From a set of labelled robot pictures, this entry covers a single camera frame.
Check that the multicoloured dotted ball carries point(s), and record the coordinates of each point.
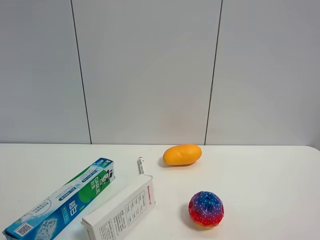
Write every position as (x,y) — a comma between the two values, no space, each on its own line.
(206,209)

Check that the red capped white marker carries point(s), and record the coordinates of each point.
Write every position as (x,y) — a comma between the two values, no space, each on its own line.
(141,166)

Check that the yellow mango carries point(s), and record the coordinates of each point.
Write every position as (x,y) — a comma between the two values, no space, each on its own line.
(181,155)

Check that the blue green toothpaste box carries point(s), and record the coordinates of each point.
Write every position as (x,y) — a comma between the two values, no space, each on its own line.
(49,217)

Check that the white cardboard box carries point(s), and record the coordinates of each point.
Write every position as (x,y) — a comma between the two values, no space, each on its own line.
(118,216)

